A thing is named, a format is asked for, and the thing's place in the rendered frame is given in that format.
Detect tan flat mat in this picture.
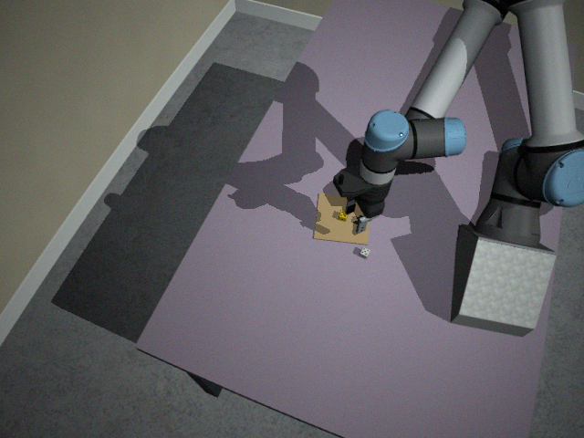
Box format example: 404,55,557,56
314,193,370,245

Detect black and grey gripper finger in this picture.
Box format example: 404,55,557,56
345,197,356,214
356,215,379,234

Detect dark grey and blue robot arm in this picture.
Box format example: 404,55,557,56
361,0,584,246

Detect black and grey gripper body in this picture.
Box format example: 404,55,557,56
333,162,396,219

